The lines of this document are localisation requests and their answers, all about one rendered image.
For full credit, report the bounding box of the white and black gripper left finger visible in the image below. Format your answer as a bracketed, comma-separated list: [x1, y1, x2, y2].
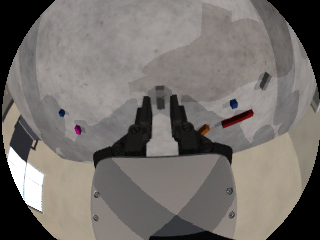
[93, 96, 153, 168]

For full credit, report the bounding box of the red rod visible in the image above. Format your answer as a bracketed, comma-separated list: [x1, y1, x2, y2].
[221, 109, 254, 128]

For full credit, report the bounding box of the orange rod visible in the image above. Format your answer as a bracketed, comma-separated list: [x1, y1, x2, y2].
[197, 124, 210, 135]

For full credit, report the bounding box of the small blue block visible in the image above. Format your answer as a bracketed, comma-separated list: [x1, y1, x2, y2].
[59, 109, 65, 117]
[230, 99, 238, 109]

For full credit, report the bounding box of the magenta block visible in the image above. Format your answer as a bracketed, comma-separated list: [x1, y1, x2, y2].
[74, 125, 82, 135]

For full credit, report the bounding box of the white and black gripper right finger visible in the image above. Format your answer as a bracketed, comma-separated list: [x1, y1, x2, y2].
[170, 95, 233, 165]

